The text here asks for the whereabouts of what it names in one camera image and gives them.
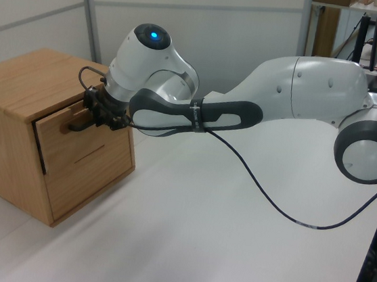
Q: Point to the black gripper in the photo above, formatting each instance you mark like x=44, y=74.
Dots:
x=110, y=108

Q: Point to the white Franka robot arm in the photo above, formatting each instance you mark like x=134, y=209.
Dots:
x=317, y=87

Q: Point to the wooden drawer with slot pull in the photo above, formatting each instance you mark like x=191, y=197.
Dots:
x=84, y=190

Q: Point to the wooden two-drawer cabinet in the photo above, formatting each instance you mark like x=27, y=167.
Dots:
x=12, y=76

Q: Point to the black monitor stand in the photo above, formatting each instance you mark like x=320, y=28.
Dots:
x=362, y=38

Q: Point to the grey partition post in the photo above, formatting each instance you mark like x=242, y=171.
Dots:
x=93, y=18

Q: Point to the white partition end post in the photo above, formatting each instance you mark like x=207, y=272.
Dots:
x=305, y=25

